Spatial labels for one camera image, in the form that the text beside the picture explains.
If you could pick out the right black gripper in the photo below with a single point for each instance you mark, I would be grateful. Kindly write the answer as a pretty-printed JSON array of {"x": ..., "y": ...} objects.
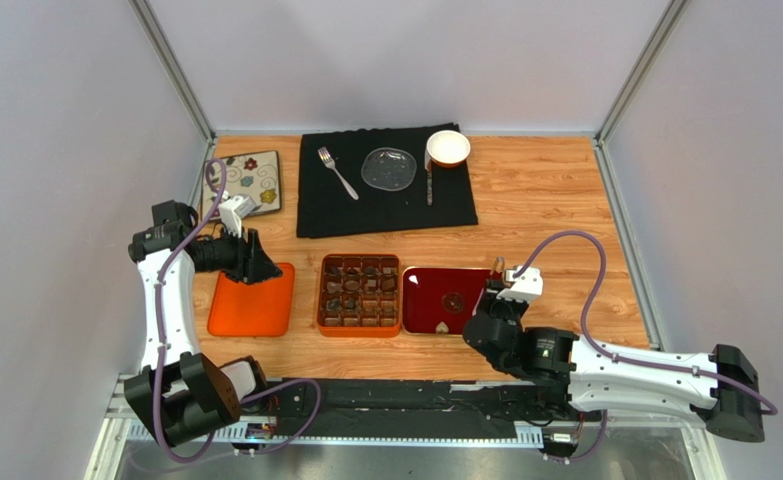
[{"x": 495, "y": 309}]

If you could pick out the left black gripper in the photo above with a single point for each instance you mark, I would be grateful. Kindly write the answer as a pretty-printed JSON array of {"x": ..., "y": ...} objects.
[{"x": 250, "y": 265}]

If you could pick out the pink handled metal tongs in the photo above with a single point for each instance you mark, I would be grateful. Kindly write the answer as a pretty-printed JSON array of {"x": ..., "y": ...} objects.
[{"x": 496, "y": 269}]

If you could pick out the orange chocolate box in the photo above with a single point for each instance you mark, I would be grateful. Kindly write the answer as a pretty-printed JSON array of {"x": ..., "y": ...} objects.
[{"x": 377, "y": 314}]

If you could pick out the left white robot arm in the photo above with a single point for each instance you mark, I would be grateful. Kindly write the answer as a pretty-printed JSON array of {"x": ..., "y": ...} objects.
[{"x": 179, "y": 394}]

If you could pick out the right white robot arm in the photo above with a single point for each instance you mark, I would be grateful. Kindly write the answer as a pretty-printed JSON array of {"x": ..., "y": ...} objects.
[{"x": 720, "y": 388}]

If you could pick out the light leaf chocolate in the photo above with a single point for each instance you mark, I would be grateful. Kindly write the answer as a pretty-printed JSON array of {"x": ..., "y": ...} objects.
[{"x": 334, "y": 288}]

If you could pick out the orange tin lid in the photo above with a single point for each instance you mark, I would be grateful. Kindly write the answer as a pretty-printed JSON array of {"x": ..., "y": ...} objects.
[{"x": 256, "y": 310}]

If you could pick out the red lacquer tray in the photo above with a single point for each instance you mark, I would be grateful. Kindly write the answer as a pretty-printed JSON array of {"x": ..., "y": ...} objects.
[{"x": 431, "y": 295}]

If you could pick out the floral square plate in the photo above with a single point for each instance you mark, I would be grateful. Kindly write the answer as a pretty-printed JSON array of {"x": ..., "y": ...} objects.
[{"x": 255, "y": 176}]

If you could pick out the black cloth mat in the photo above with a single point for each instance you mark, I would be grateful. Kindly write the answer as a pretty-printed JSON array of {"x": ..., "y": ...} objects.
[{"x": 324, "y": 208}]

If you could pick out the silver fork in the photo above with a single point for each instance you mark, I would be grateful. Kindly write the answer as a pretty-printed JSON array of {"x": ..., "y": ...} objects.
[{"x": 330, "y": 163}]

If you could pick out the white orange bowl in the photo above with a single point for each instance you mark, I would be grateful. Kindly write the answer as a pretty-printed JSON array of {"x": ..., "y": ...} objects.
[{"x": 447, "y": 148}]

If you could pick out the clear glass plate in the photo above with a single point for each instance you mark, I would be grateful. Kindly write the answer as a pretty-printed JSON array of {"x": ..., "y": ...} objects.
[{"x": 389, "y": 169}]

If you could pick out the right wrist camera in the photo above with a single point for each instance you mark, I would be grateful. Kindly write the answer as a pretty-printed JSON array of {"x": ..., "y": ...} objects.
[{"x": 521, "y": 286}]

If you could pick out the dark handled knife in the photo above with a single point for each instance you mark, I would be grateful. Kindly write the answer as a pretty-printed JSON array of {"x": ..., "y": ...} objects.
[{"x": 429, "y": 186}]

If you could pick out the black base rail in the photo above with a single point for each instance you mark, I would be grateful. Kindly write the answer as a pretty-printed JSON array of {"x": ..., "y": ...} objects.
[{"x": 412, "y": 409}]

